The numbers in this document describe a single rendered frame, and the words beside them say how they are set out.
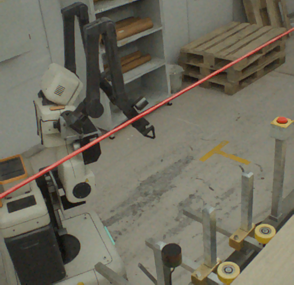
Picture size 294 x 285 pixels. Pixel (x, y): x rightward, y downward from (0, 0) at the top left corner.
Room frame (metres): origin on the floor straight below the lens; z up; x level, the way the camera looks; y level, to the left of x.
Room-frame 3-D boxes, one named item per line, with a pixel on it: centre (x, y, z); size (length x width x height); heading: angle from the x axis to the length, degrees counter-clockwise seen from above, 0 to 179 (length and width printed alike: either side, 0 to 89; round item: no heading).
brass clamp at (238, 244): (1.32, -0.35, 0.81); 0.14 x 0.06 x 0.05; 133
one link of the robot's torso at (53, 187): (2.03, 0.49, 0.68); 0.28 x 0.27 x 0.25; 20
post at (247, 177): (1.33, -0.36, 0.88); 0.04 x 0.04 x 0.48; 43
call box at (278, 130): (1.51, -0.55, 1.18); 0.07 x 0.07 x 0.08; 43
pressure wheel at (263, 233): (1.22, -0.41, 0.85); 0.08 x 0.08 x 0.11
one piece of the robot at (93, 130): (2.01, 0.35, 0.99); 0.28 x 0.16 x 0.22; 20
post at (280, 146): (1.51, -0.56, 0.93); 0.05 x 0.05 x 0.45; 43
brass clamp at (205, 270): (1.15, -0.17, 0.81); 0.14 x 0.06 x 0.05; 133
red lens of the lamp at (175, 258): (0.96, -0.03, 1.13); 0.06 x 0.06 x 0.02
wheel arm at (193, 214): (1.37, -0.28, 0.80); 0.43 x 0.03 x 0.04; 43
